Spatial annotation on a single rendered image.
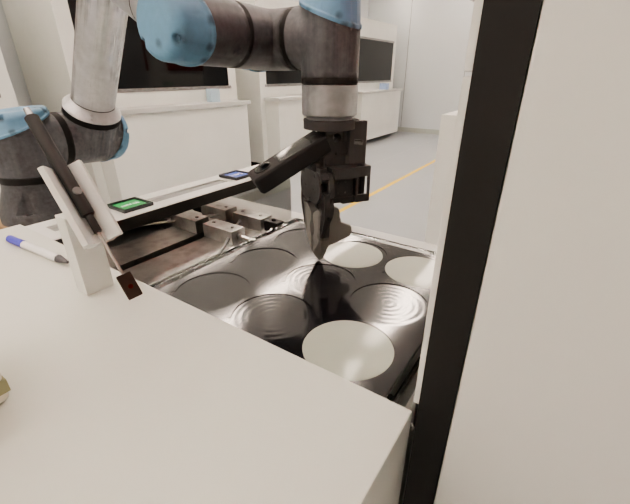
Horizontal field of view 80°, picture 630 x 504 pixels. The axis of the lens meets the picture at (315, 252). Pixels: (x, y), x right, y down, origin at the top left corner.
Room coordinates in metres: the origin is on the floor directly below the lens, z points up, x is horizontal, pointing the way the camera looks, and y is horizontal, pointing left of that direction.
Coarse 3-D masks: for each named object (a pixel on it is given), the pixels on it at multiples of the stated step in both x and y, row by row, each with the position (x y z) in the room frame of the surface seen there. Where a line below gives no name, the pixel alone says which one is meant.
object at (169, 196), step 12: (252, 168) 0.93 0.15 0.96; (204, 180) 0.81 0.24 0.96; (216, 180) 0.82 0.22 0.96; (228, 180) 0.81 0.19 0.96; (240, 180) 0.81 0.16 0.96; (156, 192) 0.72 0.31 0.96; (168, 192) 0.72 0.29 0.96; (180, 192) 0.74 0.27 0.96; (192, 192) 0.72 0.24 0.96; (204, 192) 0.72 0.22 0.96; (156, 204) 0.65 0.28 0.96; (168, 204) 0.65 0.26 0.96; (120, 216) 0.58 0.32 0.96; (132, 216) 0.59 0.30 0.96; (36, 228) 0.53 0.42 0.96; (48, 228) 0.53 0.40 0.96
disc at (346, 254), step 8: (328, 248) 0.59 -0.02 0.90; (336, 248) 0.59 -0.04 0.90; (344, 248) 0.59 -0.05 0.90; (352, 248) 0.59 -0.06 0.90; (360, 248) 0.59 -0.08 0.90; (368, 248) 0.59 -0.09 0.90; (376, 248) 0.59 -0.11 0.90; (328, 256) 0.56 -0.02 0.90; (336, 256) 0.56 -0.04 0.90; (344, 256) 0.56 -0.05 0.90; (352, 256) 0.56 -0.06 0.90; (360, 256) 0.56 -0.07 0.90; (368, 256) 0.56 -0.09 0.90; (376, 256) 0.56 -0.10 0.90; (336, 264) 0.53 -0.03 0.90; (344, 264) 0.53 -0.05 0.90; (352, 264) 0.53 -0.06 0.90; (360, 264) 0.53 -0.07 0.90; (368, 264) 0.53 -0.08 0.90
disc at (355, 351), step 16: (320, 336) 0.35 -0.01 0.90; (336, 336) 0.35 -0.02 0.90; (352, 336) 0.35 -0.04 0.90; (368, 336) 0.35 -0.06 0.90; (384, 336) 0.35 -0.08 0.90; (304, 352) 0.32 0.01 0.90; (320, 352) 0.32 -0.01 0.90; (336, 352) 0.32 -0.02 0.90; (352, 352) 0.32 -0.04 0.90; (368, 352) 0.32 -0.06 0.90; (384, 352) 0.32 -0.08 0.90; (336, 368) 0.30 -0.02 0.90; (352, 368) 0.30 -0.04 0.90; (368, 368) 0.30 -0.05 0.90; (384, 368) 0.30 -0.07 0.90
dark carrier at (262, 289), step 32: (256, 256) 0.56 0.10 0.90; (288, 256) 0.56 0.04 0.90; (384, 256) 0.56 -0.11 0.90; (416, 256) 0.56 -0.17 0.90; (160, 288) 0.46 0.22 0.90; (192, 288) 0.46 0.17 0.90; (224, 288) 0.46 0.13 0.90; (256, 288) 0.46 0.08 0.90; (288, 288) 0.46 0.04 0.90; (320, 288) 0.46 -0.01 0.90; (352, 288) 0.46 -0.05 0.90; (384, 288) 0.46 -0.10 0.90; (416, 288) 0.46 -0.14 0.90; (224, 320) 0.38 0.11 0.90; (256, 320) 0.38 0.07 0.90; (288, 320) 0.38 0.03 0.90; (320, 320) 0.38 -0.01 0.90; (352, 320) 0.38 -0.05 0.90; (384, 320) 0.38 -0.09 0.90; (416, 320) 0.38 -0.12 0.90; (416, 352) 0.33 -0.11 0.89; (384, 384) 0.28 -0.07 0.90
